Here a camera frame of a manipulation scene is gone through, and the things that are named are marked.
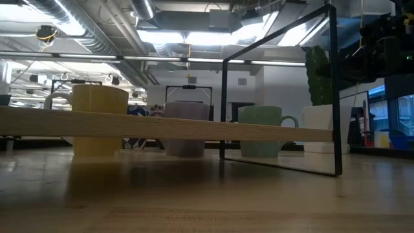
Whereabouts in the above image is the green coffee mug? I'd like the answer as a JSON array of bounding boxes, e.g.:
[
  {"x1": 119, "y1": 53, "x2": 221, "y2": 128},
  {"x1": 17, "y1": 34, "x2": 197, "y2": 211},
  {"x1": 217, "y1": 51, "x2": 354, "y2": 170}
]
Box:
[{"x1": 237, "y1": 105, "x2": 300, "y2": 159}]

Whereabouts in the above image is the black and red rack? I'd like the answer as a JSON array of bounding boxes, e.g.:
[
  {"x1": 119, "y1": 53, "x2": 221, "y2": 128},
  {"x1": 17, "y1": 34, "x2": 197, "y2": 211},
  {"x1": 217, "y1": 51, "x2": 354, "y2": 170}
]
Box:
[{"x1": 347, "y1": 100, "x2": 375, "y2": 148}]

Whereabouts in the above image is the blue storage bin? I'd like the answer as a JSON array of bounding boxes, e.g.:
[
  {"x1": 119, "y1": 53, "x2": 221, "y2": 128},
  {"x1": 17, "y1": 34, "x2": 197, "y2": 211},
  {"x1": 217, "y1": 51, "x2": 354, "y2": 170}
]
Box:
[{"x1": 387, "y1": 129, "x2": 414, "y2": 150}]

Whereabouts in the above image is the black yellow cable reel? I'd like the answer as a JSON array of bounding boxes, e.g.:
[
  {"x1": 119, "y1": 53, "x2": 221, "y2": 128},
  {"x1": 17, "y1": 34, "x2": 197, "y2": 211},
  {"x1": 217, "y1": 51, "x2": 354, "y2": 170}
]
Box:
[{"x1": 35, "y1": 25, "x2": 58, "y2": 43}]

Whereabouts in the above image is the blue patterned fabric panel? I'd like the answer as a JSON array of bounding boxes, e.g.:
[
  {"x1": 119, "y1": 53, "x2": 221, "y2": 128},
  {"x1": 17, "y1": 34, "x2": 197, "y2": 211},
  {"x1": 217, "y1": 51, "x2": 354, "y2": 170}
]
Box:
[{"x1": 122, "y1": 104, "x2": 164, "y2": 150}]

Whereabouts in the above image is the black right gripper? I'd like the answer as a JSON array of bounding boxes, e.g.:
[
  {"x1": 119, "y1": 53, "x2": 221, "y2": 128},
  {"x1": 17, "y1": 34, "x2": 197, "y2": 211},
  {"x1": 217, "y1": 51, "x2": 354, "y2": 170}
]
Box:
[{"x1": 315, "y1": 40, "x2": 378, "y2": 84}]

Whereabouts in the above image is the white square planter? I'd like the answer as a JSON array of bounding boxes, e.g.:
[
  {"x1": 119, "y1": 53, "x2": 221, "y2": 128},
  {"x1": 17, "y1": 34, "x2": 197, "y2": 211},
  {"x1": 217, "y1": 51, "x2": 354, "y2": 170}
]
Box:
[{"x1": 302, "y1": 104, "x2": 351, "y2": 155}]

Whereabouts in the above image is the yellow coffee mug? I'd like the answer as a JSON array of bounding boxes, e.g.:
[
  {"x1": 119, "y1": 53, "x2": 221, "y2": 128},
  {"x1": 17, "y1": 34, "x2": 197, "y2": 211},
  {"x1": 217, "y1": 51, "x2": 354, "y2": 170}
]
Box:
[{"x1": 43, "y1": 83, "x2": 129, "y2": 158}]

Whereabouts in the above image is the long ceiling light strip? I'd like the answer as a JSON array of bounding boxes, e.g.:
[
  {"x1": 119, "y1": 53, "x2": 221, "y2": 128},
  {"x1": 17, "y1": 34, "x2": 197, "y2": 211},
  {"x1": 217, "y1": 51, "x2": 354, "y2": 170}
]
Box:
[{"x1": 0, "y1": 50, "x2": 307, "y2": 67}]

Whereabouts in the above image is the green cactus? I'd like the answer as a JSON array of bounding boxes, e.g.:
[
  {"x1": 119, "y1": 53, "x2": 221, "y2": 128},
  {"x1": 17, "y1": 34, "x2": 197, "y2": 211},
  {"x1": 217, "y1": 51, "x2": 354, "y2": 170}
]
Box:
[{"x1": 305, "y1": 45, "x2": 334, "y2": 106}]

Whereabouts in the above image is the yellow storage bin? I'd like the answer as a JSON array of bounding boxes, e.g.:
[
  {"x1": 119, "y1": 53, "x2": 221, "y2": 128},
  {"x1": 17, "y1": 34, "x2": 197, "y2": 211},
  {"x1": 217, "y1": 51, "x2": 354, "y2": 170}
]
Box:
[{"x1": 374, "y1": 131, "x2": 391, "y2": 149}]

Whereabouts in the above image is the black metal station frame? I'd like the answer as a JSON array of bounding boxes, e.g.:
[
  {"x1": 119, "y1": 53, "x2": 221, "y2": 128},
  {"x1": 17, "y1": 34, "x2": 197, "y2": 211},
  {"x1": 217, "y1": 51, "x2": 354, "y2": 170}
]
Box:
[{"x1": 164, "y1": 84, "x2": 213, "y2": 122}]

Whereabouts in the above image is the lavender coffee mug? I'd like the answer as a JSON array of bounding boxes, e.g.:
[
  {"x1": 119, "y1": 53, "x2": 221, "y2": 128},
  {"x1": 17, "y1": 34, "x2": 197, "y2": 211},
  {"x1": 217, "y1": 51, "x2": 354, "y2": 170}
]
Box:
[{"x1": 149, "y1": 101, "x2": 211, "y2": 159}]

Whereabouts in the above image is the wooden shelf with black frame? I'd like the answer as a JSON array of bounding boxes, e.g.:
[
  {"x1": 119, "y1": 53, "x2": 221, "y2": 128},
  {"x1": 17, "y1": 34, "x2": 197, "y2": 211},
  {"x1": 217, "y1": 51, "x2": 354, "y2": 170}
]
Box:
[{"x1": 0, "y1": 3, "x2": 343, "y2": 177}]

